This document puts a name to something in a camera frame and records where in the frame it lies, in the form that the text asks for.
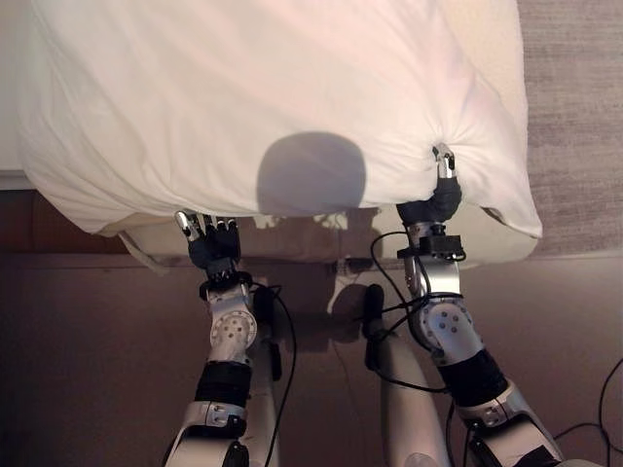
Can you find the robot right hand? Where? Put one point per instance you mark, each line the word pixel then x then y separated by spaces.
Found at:
pixel 444 194

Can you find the silver robot left leg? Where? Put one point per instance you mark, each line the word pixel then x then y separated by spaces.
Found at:
pixel 265 389

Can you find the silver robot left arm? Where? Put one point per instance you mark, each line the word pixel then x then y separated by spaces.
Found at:
pixel 221 370

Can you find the silver robot leg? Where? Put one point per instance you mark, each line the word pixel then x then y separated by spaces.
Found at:
pixel 404 389
pixel 265 389

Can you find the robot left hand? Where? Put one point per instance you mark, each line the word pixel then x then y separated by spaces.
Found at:
pixel 214 245

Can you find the grey woven rug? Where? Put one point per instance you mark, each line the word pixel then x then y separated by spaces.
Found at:
pixel 574 126

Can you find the silver robot right leg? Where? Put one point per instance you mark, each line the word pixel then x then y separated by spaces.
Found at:
pixel 404 389

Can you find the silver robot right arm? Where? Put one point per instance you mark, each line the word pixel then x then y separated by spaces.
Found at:
pixel 467 355

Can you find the white duvet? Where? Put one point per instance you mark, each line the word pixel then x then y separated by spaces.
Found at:
pixel 272 102

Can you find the cream mattress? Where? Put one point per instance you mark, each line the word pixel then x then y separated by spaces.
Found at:
pixel 302 238

